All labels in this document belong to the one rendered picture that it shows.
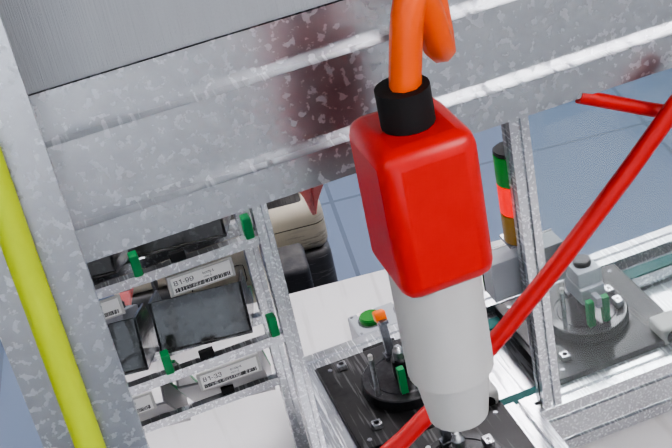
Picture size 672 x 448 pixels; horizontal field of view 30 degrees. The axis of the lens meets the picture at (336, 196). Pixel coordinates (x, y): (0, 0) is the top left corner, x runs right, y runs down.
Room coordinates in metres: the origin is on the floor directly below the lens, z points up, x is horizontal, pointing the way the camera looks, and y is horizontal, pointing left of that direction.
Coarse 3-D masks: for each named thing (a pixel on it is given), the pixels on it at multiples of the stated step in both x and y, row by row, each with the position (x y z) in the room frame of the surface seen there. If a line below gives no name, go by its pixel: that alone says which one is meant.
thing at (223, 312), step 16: (240, 272) 1.53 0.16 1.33; (224, 288) 1.44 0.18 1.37; (240, 288) 1.44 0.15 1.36; (160, 304) 1.44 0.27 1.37; (176, 304) 1.44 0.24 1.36; (192, 304) 1.44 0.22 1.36; (208, 304) 1.43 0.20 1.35; (224, 304) 1.43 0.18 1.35; (240, 304) 1.43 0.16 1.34; (160, 320) 1.43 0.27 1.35; (176, 320) 1.43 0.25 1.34; (192, 320) 1.43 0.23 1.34; (208, 320) 1.43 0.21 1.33; (224, 320) 1.42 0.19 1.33; (240, 320) 1.42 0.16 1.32; (160, 336) 1.42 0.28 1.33; (176, 336) 1.42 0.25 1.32; (192, 336) 1.42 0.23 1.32; (208, 336) 1.42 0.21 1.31; (224, 336) 1.42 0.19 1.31
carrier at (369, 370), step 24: (360, 360) 1.74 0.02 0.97; (384, 360) 1.70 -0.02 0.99; (336, 384) 1.69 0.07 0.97; (360, 384) 1.67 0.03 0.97; (384, 384) 1.64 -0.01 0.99; (408, 384) 1.62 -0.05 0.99; (336, 408) 1.64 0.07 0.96; (360, 408) 1.61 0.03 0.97; (384, 408) 1.60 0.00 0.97; (408, 408) 1.58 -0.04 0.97; (360, 432) 1.55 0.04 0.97; (384, 432) 1.54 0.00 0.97
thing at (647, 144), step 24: (600, 96) 0.57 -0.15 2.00; (648, 144) 0.55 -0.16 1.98; (624, 168) 0.55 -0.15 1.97; (600, 192) 0.55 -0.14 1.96; (600, 216) 0.55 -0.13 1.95; (576, 240) 0.54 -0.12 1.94; (552, 264) 0.54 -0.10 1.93; (528, 288) 0.54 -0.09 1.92; (528, 312) 0.53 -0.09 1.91; (504, 336) 0.53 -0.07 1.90; (408, 432) 0.51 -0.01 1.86
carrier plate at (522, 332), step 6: (510, 300) 1.82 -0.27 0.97; (498, 306) 1.81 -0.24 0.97; (504, 306) 1.80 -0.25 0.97; (510, 306) 1.80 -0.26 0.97; (498, 312) 1.80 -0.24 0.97; (504, 312) 1.79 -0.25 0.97; (522, 324) 1.74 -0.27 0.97; (516, 330) 1.73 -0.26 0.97; (522, 330) 1.73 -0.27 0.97; (516, 336) 1.73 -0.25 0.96; (522, 336) 1.71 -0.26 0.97; (528, 336) 1.71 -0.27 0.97; (522, 342) 1.70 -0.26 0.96; (528, 342) 1.69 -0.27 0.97; (528, 348) 1.68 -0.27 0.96
